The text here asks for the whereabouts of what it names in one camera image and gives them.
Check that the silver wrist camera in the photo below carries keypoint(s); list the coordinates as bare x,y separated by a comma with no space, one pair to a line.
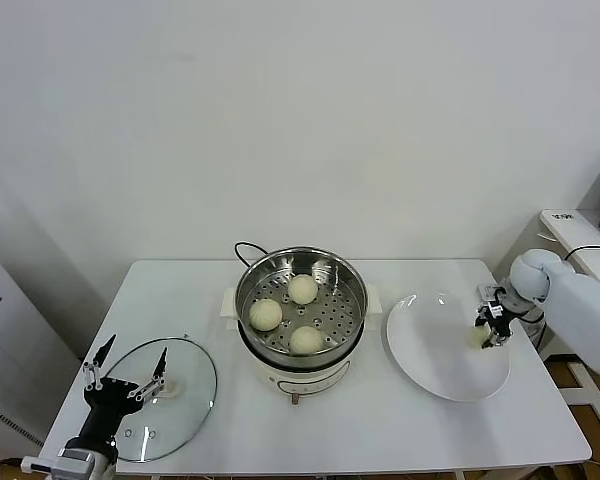
77,457
490,292

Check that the white steamed baozi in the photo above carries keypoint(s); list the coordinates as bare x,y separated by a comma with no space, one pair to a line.
477,339
302,289
265,315
307,340

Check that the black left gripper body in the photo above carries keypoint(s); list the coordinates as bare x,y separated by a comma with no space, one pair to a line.
107,400

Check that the round glass pot lid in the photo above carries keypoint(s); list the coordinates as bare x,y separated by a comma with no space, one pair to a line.
195,380

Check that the white side desk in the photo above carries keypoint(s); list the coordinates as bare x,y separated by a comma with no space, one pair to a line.
565,225

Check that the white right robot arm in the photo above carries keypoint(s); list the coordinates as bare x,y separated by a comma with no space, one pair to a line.
580,305

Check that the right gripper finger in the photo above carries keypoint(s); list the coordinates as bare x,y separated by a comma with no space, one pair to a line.
496,341
482,317

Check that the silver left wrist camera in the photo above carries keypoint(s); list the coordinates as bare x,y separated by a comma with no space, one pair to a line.
77,457

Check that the stainless steel steamer basket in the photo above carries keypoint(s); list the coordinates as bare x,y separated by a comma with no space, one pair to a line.
305,260

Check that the white round plate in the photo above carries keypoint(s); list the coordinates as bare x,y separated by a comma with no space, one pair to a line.
430,345

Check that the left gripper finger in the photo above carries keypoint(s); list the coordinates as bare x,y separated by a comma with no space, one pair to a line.
163,362
106,347

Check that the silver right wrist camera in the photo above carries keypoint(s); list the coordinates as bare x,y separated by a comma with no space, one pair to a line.
490,292

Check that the white electric cooker pot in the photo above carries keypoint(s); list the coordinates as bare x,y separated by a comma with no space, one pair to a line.
305,380

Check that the white cabinet with vent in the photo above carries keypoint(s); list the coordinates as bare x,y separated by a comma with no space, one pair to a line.
10,340

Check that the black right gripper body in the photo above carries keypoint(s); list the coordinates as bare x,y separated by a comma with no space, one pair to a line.
501,320

